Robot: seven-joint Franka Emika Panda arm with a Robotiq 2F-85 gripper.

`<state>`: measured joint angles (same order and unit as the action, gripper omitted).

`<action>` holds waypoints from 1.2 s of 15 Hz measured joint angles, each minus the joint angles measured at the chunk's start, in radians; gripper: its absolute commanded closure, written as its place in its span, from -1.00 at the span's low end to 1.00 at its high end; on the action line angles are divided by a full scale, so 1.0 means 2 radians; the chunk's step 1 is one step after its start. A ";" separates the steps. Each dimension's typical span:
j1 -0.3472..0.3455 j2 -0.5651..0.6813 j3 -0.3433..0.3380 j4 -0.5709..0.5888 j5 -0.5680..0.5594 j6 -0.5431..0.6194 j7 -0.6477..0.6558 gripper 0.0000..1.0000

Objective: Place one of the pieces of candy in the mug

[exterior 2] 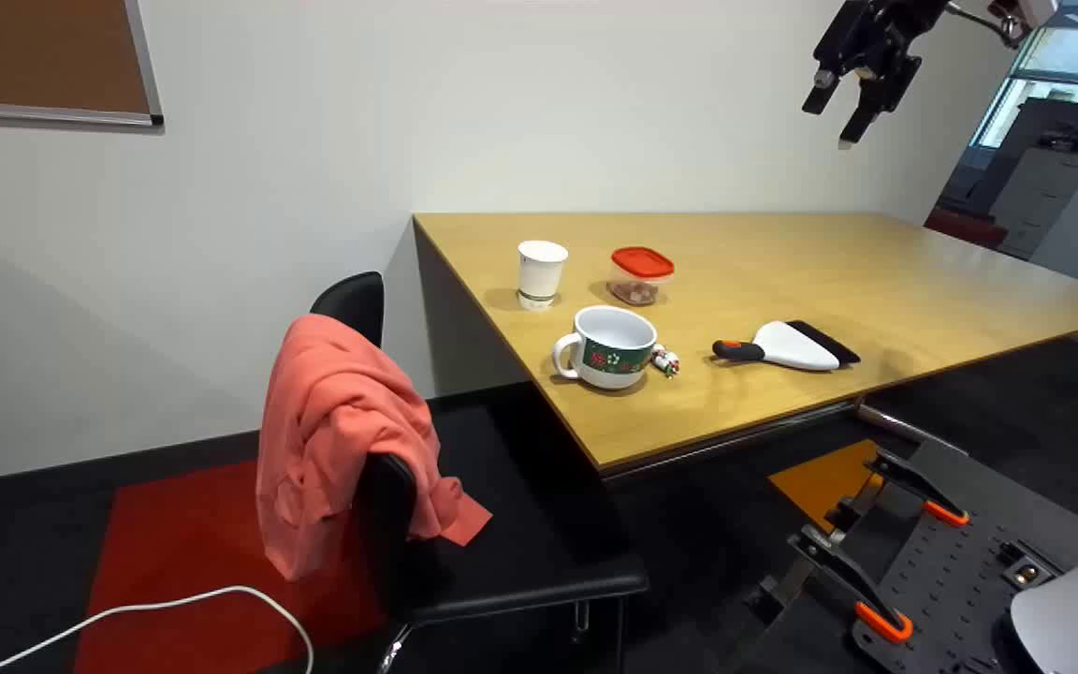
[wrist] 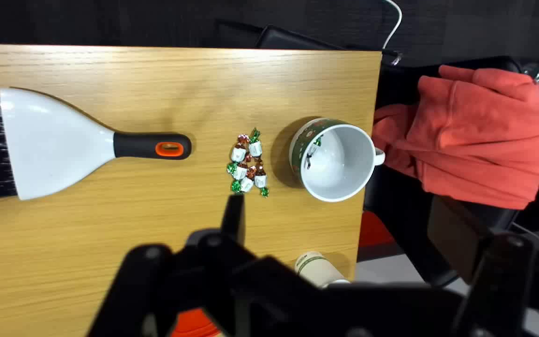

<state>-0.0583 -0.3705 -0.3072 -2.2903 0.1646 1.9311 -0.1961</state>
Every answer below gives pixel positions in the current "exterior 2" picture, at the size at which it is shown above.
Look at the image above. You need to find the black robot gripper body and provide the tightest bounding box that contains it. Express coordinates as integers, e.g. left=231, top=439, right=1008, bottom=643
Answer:
left=811, top=0, right=951, bottom=82

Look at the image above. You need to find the white mug with green print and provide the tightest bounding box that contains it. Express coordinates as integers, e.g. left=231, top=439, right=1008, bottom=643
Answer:
left=551, top=303, right=664, bottom=396

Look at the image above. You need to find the red chair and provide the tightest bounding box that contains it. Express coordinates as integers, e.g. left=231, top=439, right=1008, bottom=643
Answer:
left=922, top=204, right=1012, bottom=251

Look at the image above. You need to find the glass window partition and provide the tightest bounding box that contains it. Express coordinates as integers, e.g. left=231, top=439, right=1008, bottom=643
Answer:
left=937, top=3, right=1078, bottom=295

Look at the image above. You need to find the clear container with red lid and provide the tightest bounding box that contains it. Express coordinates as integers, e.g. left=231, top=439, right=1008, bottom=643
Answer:
left=607, top=244, right=678, bottom=311

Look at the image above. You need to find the white paper cup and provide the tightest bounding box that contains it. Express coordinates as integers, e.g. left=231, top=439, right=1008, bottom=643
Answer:
left=513, top=238, right=573, bottom=311

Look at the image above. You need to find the orange wooden board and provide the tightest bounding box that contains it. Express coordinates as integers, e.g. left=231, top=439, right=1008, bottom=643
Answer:
left=763, top=434, right=890, bottom=536

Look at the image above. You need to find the orange tipped black clamp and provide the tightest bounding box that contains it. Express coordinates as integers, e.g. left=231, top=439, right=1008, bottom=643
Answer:
left=872, top=455, right=977, bottom=531
left=795, top=530, right=922, bottom=651

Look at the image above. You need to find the black stand with perforated plate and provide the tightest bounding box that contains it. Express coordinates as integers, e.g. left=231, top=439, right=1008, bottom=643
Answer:
left=745, top=439, right=1078, bottom=674

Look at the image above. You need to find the black office chair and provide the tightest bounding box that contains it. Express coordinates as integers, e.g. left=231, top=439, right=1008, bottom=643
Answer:
left=306, top=269, right=650, bottom=674

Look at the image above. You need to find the coral pink jacket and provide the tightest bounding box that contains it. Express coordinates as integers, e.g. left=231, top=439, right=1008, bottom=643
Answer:
left=252, top=311, right=496, bottom=588

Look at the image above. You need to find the orange black tool handle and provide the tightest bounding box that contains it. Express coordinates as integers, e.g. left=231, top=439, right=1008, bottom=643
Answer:
left=708, top=320, right=866, bottom=380

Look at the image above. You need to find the cork board with metal frame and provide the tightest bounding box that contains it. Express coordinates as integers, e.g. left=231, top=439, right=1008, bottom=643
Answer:
left=0, top=0, right=169, bottom=132

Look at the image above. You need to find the white cable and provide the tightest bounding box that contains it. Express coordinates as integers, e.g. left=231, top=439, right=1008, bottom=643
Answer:
left=0, top=580, right=320, bottom=674

